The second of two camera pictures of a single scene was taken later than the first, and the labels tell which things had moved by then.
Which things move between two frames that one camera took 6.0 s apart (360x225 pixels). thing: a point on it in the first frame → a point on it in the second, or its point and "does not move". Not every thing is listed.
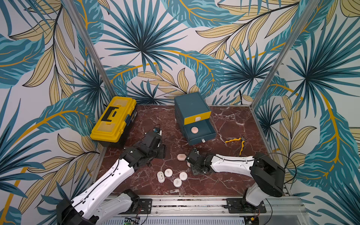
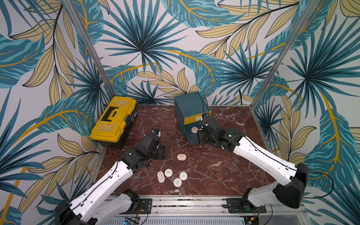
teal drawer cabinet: [191, 113] does not move
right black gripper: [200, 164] → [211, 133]
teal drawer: [200, 131] does not move
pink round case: [194, 130] does not move
